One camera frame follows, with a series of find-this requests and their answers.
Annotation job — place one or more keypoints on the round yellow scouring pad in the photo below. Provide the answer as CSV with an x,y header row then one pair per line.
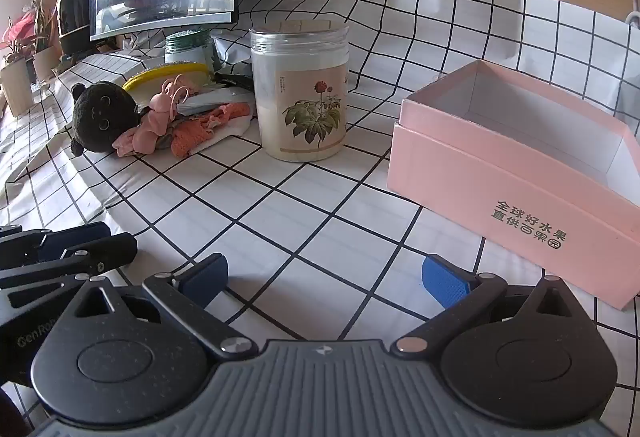
x,y
165,76

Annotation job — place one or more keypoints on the black round speaker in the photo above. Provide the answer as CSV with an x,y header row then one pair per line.
x,y
75,22

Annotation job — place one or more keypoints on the pink cardboard box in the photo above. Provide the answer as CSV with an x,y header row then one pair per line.
x,y
500,197

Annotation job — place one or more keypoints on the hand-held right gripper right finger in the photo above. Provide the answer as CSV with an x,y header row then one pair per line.
x,y
445,281

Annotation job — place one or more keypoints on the orange knitted cloth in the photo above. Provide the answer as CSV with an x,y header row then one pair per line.
x,y
192,137

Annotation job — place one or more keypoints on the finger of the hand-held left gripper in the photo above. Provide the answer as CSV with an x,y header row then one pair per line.
x,y
75,238
107,251

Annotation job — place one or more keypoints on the red leaf potted plant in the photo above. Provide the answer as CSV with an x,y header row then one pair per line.
x,y
17,82

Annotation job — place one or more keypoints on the clear jar with flower label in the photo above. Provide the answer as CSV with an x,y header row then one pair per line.
x,y
300,102

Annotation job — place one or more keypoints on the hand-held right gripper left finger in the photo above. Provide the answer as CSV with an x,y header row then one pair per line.
x,y
205,276

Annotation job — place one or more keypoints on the pink plush toy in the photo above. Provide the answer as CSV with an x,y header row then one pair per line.
x,y
152,122

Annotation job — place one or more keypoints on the black checked white tablecloth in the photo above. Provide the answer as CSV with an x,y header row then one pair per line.
x,y
310,217

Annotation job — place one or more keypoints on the white cloth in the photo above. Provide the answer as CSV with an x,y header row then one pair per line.
x,y
236,129

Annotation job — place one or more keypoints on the green lid jar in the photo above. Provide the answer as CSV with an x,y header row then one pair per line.
x,y
189,48

